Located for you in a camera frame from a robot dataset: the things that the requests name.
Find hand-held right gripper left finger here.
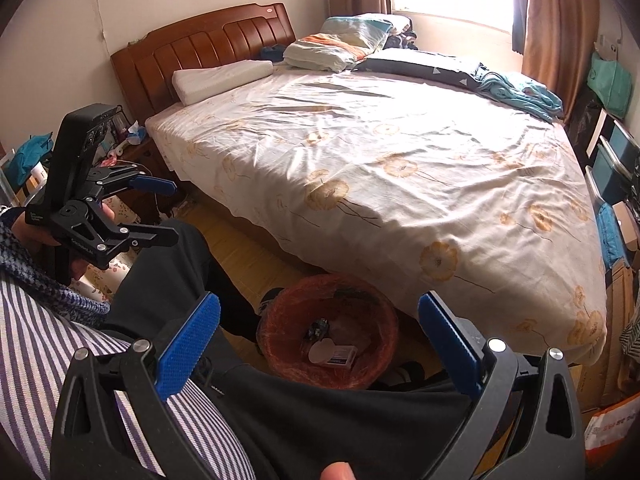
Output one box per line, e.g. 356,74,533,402
50,291,223,480

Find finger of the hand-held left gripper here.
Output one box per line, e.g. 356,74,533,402
85,162,177,203
62,199,180,271

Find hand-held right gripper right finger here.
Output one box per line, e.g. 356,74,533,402
417,291,587,480

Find red woven wastebasket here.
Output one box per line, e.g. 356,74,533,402
256,272,401,392

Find small white box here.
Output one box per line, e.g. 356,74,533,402
322,344,358,368

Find person's left forearm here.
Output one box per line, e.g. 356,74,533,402
0,210,111,316

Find person's left hand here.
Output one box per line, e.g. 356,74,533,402
10,217,96,287

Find person's right hand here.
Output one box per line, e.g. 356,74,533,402
320,462,357,480

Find wooden nightstand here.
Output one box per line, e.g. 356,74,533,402
102,137,176,221

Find teal bag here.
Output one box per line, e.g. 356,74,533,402
10,132,55,181

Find floral printed cloth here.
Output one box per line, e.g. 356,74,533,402
75,195,146,301

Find black sneaker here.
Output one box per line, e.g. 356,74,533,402
257,286,287,317
387,360,426,391

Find white foam pillow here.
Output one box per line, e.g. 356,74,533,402
171,59,275,107

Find person's black pants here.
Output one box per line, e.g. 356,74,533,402
102,217,501,480

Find wooden headboard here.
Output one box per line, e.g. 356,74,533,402
110,2,297,121

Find person's striped shirt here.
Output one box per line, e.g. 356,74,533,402
0,275,256,480

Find orange white courier bag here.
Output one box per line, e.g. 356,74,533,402
582,400,640,468

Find bed with floral sheet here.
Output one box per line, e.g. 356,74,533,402
145,67,608,366

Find white orange striped pillow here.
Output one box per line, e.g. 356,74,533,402
282,32,376,73

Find dark blue storage bin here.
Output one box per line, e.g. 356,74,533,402
585,120,640,206

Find light blue pillow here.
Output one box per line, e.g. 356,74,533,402
320,12,411,51

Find light blue blanket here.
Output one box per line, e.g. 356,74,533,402
477,71,565,123

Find dark blue quilt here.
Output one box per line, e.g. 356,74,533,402
352,49,501,91

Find dark clothes pile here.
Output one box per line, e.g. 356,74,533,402
385,30,418,52

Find mint green tote bag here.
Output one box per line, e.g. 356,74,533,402
587,52,633,118

